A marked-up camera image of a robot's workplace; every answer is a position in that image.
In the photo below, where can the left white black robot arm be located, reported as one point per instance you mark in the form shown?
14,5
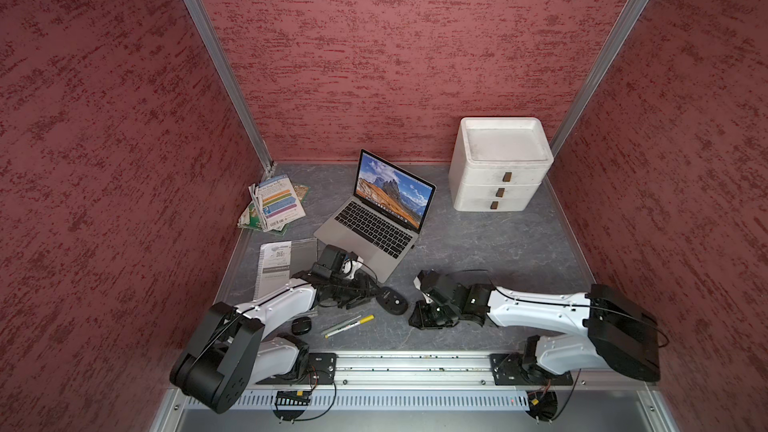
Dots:
247,325

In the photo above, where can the aluminium corner post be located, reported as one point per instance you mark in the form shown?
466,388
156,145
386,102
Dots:
619,33
207,33

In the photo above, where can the white printed paper sheet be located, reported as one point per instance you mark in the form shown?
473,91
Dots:
273,268

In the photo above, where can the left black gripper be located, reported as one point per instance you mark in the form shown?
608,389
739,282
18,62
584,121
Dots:
361,291

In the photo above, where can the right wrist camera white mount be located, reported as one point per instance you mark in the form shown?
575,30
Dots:
418,285

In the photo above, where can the yellow capped marker pen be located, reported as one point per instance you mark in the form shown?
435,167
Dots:
349,325

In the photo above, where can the perforated white vent strip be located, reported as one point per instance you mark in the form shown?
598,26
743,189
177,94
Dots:
394,400

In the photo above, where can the silver laptop with black keys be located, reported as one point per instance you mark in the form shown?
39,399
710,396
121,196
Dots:
383,218

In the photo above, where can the small black round object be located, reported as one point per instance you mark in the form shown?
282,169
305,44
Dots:
301,326

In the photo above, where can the black wireless mouse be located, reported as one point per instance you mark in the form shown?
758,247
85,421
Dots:
392,301

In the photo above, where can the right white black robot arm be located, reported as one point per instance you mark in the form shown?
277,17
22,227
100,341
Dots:
597,329

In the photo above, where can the green white pen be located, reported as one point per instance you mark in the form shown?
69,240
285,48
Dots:
339,325

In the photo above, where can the aluminium front rail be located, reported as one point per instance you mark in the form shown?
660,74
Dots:
408,366

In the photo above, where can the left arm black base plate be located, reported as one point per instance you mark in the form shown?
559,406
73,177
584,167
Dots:
320,370

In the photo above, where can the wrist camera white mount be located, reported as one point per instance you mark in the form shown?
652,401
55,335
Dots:
418,285
350,267

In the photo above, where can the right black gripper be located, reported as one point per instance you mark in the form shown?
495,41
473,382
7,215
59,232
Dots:
420,309

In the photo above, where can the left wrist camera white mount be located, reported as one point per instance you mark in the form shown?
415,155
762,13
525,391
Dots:
350,267

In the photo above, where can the right aluminium corner post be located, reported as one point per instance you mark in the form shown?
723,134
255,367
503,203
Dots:
619,33

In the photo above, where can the grey setup guide booklet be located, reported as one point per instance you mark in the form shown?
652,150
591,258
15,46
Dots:
303,255

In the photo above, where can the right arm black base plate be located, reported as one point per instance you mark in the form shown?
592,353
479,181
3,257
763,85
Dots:
515,369

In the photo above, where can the left aluminium corner post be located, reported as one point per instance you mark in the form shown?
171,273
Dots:
207,33

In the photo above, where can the white three-drawer storage unit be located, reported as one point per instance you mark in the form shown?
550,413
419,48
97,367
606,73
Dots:
498,163

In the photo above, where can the colourful folded leaflets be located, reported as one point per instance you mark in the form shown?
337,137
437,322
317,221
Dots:
274,204

